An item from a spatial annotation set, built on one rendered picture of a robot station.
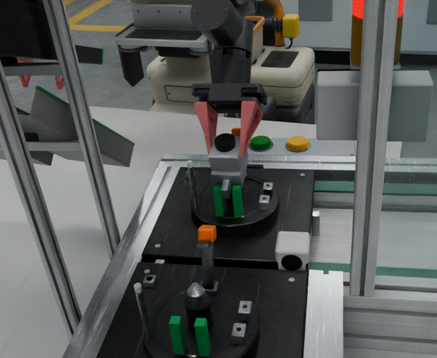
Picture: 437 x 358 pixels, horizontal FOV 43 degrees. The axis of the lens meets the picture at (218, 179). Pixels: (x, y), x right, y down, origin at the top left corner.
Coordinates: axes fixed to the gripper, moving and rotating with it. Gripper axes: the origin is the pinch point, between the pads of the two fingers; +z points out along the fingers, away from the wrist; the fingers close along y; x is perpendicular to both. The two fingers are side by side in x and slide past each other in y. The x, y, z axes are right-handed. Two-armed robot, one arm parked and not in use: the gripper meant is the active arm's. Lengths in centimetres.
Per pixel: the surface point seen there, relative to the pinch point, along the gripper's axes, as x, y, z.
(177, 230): 3.9, -7.7, 11.6
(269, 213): 5.1, 6.0, 8.3
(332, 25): 275, 0, -139
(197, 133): 49, -19, -14
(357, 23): -22.7, 18.0, -8.7
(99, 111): 56, -49, -22
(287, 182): 14.7, 7.2, 2.2
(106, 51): 314, -178, -142
